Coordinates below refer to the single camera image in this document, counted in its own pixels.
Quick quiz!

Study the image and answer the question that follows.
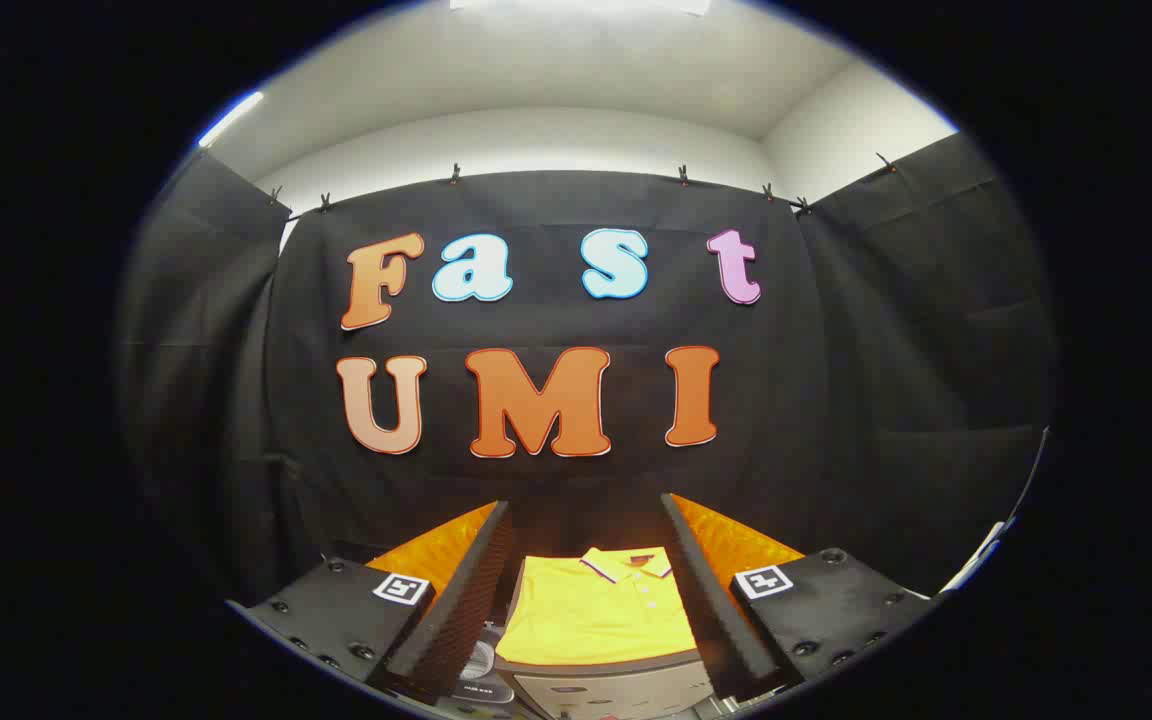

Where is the grey washing machine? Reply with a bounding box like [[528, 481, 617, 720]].
[[441, 620, 517, 717]]

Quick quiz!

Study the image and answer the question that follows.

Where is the white board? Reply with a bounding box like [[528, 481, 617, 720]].
[[936, 520, 1015, 598]]

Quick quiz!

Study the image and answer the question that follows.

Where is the ceiling light strip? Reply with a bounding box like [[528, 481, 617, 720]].
[[197, 90, 266, 150], [449, 0, 714, 17]]

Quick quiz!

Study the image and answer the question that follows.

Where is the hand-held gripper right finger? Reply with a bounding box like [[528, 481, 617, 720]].
[[661, 492, 937, 701]]

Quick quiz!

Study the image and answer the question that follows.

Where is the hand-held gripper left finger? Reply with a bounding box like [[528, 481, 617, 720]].
[[226, 500, 515, 706]]

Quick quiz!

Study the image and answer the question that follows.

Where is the yellow polo shirt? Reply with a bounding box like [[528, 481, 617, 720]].
[[494, 546, 699, 668]]

